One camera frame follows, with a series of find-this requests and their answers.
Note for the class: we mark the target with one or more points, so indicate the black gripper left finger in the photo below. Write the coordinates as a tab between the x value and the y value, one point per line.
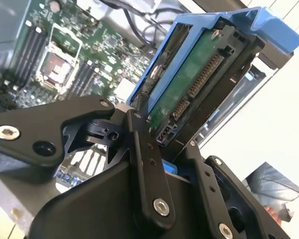
35	129

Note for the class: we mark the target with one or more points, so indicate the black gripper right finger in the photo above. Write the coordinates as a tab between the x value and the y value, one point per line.
214	194

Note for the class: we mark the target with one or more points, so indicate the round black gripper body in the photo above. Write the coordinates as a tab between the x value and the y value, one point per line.
102	209

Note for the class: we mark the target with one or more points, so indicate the hard disk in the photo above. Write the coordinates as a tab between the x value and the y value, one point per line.
189	74

